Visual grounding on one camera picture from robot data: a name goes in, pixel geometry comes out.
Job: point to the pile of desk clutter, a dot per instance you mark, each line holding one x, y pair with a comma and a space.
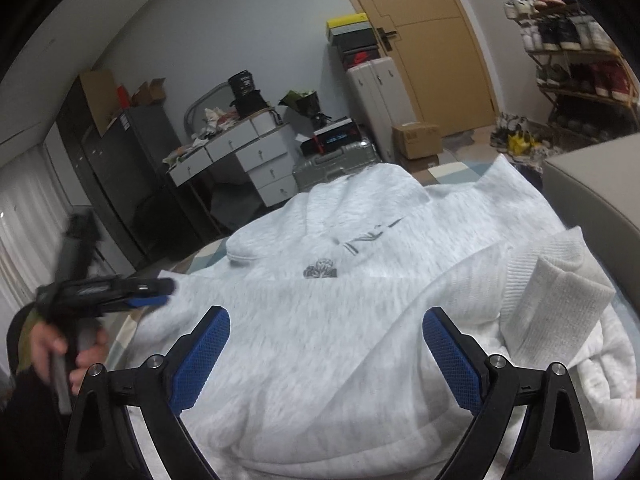
210, 127

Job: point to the arched mirror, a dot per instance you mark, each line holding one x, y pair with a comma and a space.
197, 105

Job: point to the red and black shoe box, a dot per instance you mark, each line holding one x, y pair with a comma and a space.
362, 60

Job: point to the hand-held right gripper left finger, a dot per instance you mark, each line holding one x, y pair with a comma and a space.
200, 355

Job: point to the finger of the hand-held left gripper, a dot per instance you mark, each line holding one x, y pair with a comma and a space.
150, 287
147, 302

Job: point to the black box with red trim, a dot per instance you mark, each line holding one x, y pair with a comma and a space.
330, 137

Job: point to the large flat cardboard box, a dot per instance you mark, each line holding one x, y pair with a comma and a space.
100, 95

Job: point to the grey padded bed headboard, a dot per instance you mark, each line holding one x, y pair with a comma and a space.
590, 185

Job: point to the silver suitcase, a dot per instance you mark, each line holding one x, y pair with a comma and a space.
330, 162

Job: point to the plaid bed sheet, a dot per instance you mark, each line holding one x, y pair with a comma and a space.
197, 257

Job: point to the white desk with drawers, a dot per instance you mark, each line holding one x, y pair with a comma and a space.
260, 150

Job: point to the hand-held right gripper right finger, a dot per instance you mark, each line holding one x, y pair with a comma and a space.
450, 360

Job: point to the pile of shoes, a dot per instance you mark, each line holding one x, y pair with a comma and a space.
520, 137

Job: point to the small red box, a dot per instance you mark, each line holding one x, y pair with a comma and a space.
123, 96

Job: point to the white sweatshirt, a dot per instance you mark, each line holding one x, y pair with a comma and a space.
320, 310

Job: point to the wooden door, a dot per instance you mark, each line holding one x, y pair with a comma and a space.
440, 60

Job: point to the white curtain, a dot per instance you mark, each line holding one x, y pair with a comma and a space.
25, 245

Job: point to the small open cardboard box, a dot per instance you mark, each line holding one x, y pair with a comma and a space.
150, 92

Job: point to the dark grey wardrobe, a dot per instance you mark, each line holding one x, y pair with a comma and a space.
120, 180

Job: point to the wrapped flower bouquet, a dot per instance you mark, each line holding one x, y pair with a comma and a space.
302, 105

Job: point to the person's left hand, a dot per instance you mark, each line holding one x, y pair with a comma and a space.
45, 342

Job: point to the black round box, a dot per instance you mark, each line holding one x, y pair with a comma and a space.
245, 92

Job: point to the shoe rack with shoes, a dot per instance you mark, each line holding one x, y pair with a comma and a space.
575, 60

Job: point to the person's left forearm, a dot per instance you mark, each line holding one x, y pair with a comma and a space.
25, 400

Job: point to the white cabinet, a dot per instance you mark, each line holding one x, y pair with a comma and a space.
380, 110

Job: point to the yellow shoe box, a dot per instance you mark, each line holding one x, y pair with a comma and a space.
345, 25

